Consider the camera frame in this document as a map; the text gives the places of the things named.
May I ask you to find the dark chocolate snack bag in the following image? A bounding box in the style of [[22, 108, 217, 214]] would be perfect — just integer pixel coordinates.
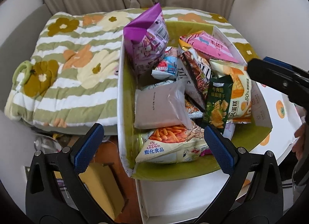
[[180, 48, 212, 100]]

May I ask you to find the person right hand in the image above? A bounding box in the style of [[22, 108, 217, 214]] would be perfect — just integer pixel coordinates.
[[292, 123, 306, 161]]

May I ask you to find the red blue small snack bag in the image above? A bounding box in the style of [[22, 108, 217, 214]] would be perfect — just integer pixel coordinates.
[[151, 47, 178, 81]]

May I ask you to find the purple snack bag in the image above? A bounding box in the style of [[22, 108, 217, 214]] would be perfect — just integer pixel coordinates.
[[123, 3, 169, 76]]

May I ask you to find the cake snack bag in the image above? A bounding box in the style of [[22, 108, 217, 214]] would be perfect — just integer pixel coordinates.
[[210, 59, 252, 124]]

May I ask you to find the floral striped quilt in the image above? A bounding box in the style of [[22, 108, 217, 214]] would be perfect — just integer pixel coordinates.
[[4, 6, 260, 129]]

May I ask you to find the grey headboard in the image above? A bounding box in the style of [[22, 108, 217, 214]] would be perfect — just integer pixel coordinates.
[[0, 4, 52, 111]]

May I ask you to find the pink snack bag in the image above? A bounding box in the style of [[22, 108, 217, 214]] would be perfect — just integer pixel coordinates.
[[180, 31, 238, 63]]

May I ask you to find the dark green cracker bag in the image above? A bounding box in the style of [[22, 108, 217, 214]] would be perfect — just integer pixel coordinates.
[[203, 75, 233, 133]]

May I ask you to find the orange sticks snack bag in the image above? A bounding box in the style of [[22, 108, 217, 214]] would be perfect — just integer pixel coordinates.
[[135, 122, 210, 164]]

